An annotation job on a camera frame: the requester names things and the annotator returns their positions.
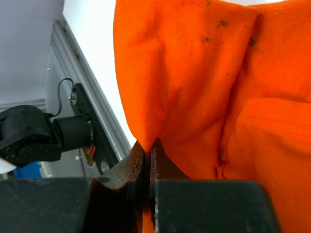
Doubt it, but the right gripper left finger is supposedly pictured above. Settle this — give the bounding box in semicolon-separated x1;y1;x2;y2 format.
0;143;144;233

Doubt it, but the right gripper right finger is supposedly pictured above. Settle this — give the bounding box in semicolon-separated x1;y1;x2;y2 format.
149;139;281;233

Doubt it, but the orange t-shirt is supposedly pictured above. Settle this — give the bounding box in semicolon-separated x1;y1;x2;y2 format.
113;0;311;233

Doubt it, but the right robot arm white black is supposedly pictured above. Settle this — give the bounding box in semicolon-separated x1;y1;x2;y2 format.
0;105;281;233

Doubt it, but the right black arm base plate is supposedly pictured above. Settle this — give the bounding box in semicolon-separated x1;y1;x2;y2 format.
70;83;119;175

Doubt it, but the aluminium mounting rail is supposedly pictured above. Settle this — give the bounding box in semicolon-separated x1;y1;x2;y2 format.
40;21;131;178

